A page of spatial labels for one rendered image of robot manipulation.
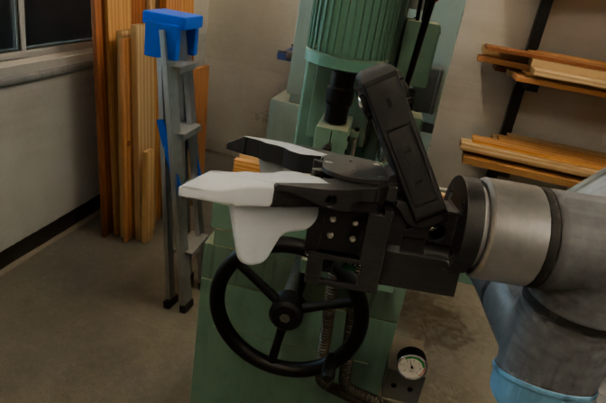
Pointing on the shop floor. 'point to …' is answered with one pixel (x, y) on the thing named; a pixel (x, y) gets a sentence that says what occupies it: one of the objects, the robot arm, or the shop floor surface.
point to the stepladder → (177, 143)
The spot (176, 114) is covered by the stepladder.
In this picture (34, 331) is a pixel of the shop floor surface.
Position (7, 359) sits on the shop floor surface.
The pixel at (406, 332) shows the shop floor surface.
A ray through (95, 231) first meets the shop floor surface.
